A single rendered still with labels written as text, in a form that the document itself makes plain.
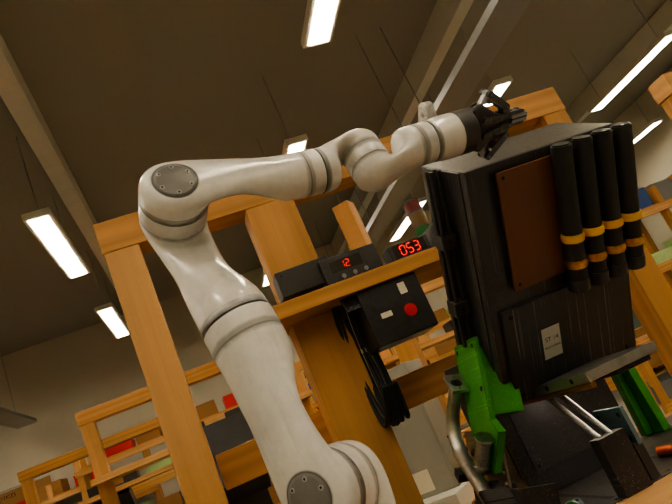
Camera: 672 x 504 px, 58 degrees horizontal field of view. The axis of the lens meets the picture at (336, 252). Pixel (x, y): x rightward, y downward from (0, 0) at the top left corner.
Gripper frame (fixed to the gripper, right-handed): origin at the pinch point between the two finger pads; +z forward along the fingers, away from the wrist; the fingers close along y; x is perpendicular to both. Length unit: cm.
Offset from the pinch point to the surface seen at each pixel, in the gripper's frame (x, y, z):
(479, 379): -7, -51, -12
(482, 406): -9, -55, -13
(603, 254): -11.0, -28.9, 14.6
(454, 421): -2, -65, -15
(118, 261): 70, -39, -67
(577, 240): -9.2, -24.5, 8.9
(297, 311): 35, -49, -33
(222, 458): 33, -83, -60
